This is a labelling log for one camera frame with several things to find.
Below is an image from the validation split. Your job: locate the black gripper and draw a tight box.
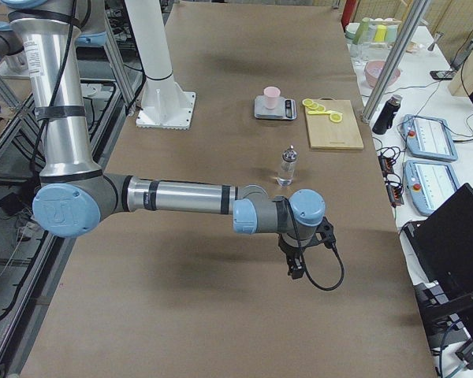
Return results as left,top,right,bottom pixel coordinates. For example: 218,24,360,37
278,217,335,279

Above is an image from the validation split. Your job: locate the glass sauce bottle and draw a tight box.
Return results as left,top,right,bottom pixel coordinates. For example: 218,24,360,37
277,145,298,186

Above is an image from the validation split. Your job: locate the pink plastic cup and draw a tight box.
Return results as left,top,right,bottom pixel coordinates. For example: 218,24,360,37
263,86,281,109

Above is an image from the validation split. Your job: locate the digital kitchen scale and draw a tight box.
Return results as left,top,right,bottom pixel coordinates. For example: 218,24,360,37
254,95,297,120

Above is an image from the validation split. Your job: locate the yellow cup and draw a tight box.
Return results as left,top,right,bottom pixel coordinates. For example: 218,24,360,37
373,24,387,43

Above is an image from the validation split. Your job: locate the green cup lying down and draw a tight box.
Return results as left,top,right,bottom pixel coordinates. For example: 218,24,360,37
352,17,372,45

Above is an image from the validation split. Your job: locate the grey cup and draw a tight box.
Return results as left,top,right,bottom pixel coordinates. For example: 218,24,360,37
384,24,399,44

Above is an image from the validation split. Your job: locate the red cup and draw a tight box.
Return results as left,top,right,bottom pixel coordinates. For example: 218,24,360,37
341,0,358,29

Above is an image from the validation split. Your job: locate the wooden cutting board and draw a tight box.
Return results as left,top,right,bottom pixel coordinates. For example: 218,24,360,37
302,98,363,150

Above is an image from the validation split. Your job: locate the lemon slice near knife tip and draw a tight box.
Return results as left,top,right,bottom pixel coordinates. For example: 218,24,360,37
329,113,343,123

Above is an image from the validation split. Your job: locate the yellow plastic knife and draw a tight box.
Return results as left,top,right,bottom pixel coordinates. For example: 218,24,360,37
307,110,333,115

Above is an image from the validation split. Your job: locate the near blue tablet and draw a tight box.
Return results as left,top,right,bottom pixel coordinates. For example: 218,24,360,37
404,159,460,217

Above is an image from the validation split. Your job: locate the blue tablet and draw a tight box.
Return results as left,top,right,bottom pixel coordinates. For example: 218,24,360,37
404,159,460,217
401,114,458,161

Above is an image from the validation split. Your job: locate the black monitor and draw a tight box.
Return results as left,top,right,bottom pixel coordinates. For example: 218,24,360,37
404,183,473,298

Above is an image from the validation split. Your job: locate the black monitor stand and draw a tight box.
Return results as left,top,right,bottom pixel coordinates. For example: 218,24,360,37
414,283,473,349

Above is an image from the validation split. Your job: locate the black thermos bottle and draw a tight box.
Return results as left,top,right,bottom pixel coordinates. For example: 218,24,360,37
372,94,403,135

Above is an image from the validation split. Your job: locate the far blue tablet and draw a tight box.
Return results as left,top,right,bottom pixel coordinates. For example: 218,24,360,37
401,114,458,161

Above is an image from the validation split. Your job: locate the pink bowl with ice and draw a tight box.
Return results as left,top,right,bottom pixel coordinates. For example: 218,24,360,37
364,60,401,88

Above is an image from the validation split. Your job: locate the black smartphone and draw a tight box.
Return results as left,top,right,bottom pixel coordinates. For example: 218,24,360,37
430,70,456,81

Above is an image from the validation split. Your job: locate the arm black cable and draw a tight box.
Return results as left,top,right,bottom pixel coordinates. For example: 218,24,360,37
274,195,345,291

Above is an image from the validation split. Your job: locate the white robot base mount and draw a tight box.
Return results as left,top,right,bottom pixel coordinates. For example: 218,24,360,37
125,0,196,130

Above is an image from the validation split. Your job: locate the aluminium frame post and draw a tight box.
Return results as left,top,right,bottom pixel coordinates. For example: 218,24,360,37
361,0,431,124

